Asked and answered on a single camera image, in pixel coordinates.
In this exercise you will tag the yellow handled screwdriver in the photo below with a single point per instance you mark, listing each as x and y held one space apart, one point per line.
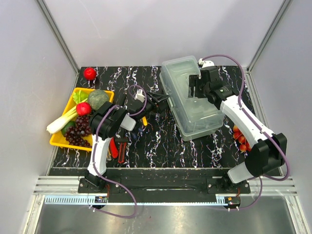
144 120

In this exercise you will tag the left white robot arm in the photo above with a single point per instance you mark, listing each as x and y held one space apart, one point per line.
109 124

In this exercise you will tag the red tomato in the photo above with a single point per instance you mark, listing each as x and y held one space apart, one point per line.
89 73

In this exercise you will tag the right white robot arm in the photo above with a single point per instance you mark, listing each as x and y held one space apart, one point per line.
267 149

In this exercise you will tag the white green leek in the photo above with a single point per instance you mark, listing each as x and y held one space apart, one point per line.
60 122

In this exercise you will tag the dark red grape bunch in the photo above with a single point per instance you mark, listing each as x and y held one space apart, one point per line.
76 136

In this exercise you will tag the yellow plastic tray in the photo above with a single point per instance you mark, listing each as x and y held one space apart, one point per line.
58 139

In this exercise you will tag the red utility knife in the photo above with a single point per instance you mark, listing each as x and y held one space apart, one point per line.
113 148

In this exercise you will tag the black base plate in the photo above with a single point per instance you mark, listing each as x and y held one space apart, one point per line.
162 185

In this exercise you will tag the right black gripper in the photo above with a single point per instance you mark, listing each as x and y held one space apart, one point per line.
193 82

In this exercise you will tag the red cherry bunch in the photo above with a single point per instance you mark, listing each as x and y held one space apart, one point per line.
243 143

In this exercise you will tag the green lettuce leaf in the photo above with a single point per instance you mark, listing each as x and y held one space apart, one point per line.
80 96

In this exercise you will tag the clear grey plastic toolbox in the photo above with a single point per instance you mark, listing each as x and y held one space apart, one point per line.
194 117

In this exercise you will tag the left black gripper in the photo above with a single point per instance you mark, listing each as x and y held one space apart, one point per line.
158 107

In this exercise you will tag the red radish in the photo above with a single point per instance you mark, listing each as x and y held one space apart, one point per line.
83 109

